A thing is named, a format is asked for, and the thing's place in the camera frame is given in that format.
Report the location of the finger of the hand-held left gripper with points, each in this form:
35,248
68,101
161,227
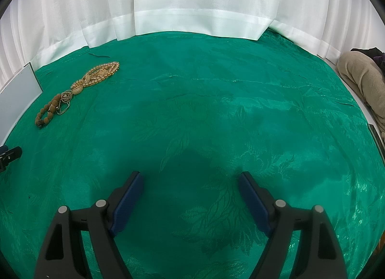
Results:
10,154

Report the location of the green tablecloth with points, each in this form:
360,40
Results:
210,110

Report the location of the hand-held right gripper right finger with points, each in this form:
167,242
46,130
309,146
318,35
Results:
254,203

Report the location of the beige cloth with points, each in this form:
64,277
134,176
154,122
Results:
361,77

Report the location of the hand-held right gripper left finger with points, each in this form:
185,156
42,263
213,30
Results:
126,203

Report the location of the white cardboard box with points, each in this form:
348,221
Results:
18,95

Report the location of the dark cloth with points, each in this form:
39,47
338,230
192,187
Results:
374,54

